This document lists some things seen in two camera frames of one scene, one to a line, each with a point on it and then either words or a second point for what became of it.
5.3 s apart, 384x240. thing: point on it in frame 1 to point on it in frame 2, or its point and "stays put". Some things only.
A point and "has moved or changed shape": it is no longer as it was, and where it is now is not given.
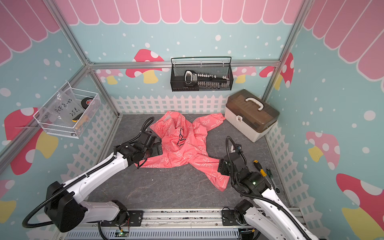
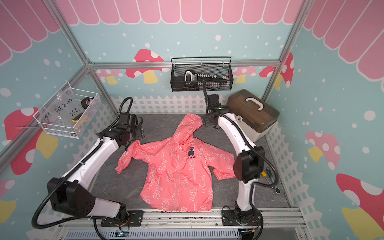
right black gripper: (222, 166) to (205, 119)
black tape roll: (86, 102) stays put
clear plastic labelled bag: (65, 110) stays put
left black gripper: (156, 152) to (141, 130)
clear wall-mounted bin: (69, 112) stays put
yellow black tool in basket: (75, 120) stays put
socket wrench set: (206, 81) stays put
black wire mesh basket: (201, 77) stays put
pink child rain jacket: (183, 142) has moved or changed shape
